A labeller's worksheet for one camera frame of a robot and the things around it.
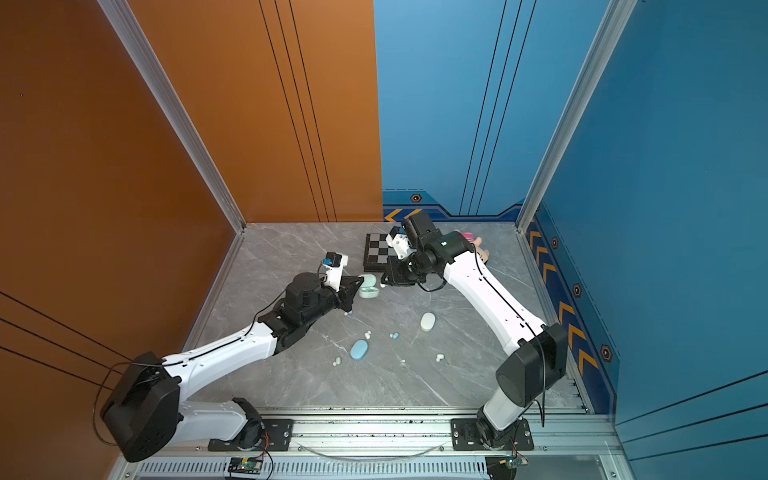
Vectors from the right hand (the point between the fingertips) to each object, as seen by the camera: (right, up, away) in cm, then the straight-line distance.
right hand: (382, 279), depth 76 cm
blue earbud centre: (+3, -18, +14) cm, 23 cm away
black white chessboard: (-4, +7, +33) cm, 34 cm away
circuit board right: (+31, -42, -6) cm, 53 cm away
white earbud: (-5, -18, +14) cm, 23 cm away
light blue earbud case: (-7, -21, +10) cm, 24 cm away
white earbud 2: (-13, -24, +9) cm, 29 cm away
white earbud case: (+13, -15, +17) cm, 26 cm away
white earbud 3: (+16, -23, +10) cm, 30 cm away
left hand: (-5, 0, +4) cm, 6 cm away
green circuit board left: (-33, -45, -4) cm, 56 cm away
